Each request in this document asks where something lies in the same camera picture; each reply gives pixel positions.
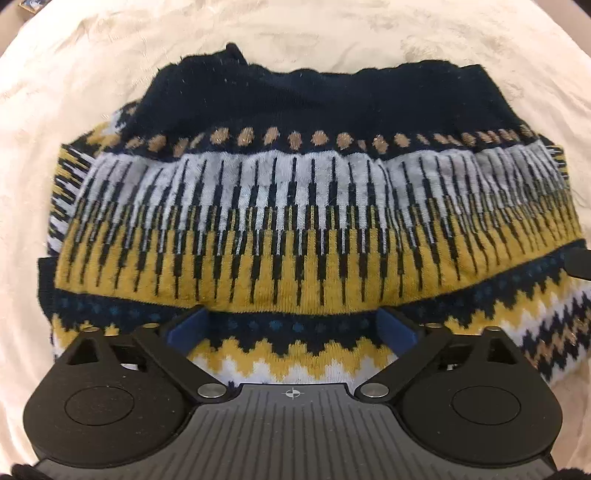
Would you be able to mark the navy yellow patterned knit sweater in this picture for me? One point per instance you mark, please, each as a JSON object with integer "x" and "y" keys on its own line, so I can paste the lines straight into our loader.
{"x": 300, "y": 221}

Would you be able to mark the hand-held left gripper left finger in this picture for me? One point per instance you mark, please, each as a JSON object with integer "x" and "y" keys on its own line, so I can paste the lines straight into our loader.
{"x": 187, "y": 331}

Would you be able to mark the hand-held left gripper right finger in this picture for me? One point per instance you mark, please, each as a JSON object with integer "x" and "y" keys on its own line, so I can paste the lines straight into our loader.
{"x": 397, "y": 331}

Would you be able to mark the cream bed blanket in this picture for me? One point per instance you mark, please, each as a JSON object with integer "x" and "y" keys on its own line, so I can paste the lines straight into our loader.
{"x": 69, "y": 83}

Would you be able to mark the gold photo frame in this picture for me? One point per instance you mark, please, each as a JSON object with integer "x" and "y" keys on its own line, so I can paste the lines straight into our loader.
{"x": 31, "y": 4}

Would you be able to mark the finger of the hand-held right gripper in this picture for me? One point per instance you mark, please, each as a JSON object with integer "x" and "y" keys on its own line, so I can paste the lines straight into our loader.
{"x": 581, "y": 264}

